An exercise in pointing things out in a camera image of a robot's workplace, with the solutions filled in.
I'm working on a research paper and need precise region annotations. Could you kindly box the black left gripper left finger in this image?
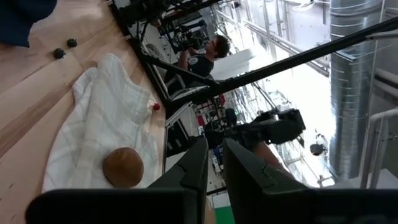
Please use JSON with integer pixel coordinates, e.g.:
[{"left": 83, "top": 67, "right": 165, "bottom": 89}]
[{"left": 25, "top": 138, "right": 209, "bottom": 224}]

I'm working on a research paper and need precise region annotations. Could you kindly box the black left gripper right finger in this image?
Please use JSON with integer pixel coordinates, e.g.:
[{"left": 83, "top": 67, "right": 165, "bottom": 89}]
[{"left": 223, "top": 138, "right": 398, "bottom": 224}]

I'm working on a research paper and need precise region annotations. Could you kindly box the brown toy kiwi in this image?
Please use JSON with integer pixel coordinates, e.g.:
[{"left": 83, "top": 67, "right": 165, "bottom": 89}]
[{"left": 102, "top": 147, "right": 144, "bottom": 189}]

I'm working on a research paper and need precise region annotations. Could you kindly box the white plaid cloth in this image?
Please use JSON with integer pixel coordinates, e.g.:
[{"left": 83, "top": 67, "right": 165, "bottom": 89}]
[{"left": 42, "top": 52, "right": 161, "bottom": 192}]

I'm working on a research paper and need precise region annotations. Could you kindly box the white pipe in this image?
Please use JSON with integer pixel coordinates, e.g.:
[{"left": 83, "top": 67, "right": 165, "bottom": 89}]
[{"left": 359, "top": 108, "right": 398, "bottom": 190}]

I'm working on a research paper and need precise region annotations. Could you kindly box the person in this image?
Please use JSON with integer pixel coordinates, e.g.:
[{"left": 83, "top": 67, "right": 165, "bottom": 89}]
[{"left": 163, "top": 33, "right": 231, "bottom": 97}]

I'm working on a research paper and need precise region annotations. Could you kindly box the dark blue cloth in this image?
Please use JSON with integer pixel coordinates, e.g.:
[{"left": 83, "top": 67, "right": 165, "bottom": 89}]
[{"left": 0, "top": 0, "right": 58, "bottom": 48}]

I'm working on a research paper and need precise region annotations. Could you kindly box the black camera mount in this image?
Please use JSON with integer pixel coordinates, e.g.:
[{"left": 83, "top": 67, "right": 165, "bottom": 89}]
[{"left": 201, "top": 108, "right": 307, "bottom": 151}]

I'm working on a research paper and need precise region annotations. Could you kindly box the silver ventilation duct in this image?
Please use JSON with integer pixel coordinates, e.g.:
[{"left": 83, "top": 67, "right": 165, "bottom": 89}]
[{"left": 328, "top": 0, "right": 384, "bottom": 183}]

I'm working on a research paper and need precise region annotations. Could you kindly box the black aluminium rig frame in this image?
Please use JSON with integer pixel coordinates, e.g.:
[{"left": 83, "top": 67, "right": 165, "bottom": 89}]
[{"left": 105, "top": 0, "right": 398, "bottom": 194}]

